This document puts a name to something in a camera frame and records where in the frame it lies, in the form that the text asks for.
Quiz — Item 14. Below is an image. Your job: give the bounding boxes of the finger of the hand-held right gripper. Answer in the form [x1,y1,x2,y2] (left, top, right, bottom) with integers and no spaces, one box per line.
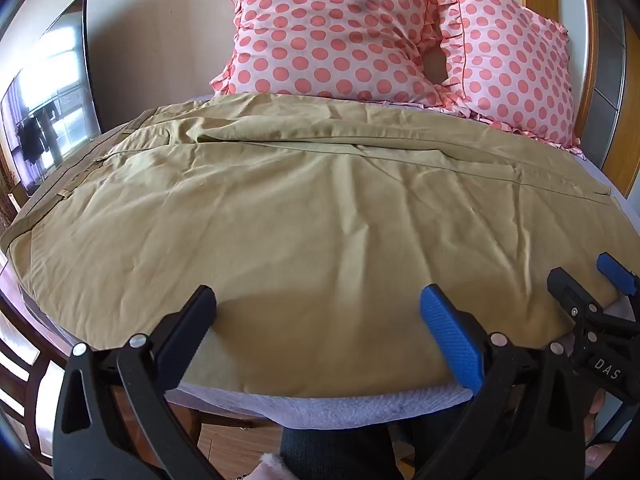
[597,252,640,297]
[547,267,602,319]

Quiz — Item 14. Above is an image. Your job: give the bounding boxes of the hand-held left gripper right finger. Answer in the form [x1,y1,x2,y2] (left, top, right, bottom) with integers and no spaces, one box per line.
[420,283,587,480]

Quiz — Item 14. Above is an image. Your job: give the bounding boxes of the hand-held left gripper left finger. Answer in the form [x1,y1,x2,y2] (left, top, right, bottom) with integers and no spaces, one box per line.
[52,285,218,480]

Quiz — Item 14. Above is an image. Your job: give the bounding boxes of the khaki pants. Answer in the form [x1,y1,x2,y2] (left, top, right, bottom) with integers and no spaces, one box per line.
[1,93,621,400]

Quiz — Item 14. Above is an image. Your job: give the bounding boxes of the person's right hand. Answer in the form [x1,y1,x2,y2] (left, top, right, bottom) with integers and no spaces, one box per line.
[582,389,640,469]

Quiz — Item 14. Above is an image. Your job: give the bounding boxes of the person's leg in dark trousers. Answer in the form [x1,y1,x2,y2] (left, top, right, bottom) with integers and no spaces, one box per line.
[279,409,483,480]

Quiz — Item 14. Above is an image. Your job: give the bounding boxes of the pink fluffy slipper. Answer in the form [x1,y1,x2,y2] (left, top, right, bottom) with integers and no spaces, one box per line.
[249,452,287,480]

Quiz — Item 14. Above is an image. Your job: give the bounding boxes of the dark wooden chair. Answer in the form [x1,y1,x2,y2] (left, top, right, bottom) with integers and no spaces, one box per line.
[0,270,68,463]

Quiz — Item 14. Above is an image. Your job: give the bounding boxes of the small pink polka dot pillow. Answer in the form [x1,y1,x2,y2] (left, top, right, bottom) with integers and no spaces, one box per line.
[429,0,583,161]

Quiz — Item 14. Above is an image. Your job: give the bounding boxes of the black flat television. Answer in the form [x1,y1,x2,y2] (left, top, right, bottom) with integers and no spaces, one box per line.
[0,0,104,197]

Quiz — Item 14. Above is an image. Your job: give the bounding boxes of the large pink polka dot pillow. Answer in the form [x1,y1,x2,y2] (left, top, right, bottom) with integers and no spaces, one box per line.
[209,0,451,109]

